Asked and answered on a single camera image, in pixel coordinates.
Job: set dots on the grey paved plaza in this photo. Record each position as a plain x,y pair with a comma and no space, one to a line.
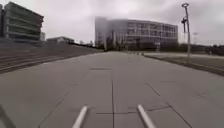
110,76

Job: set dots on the glass-fronted building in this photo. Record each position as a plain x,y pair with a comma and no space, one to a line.
146,31

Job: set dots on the low building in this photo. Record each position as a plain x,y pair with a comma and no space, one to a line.
60,40

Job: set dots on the robot's own part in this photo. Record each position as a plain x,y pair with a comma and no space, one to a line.
80,117
146,116

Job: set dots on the tall lamp pole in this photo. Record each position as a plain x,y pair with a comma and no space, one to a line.
187,33

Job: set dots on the wide grey steps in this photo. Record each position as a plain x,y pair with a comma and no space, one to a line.
26,56

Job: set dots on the dark multi-storey building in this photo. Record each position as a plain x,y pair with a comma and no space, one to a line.
23,23

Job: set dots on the row of trees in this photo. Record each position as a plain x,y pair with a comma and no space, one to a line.
216,50

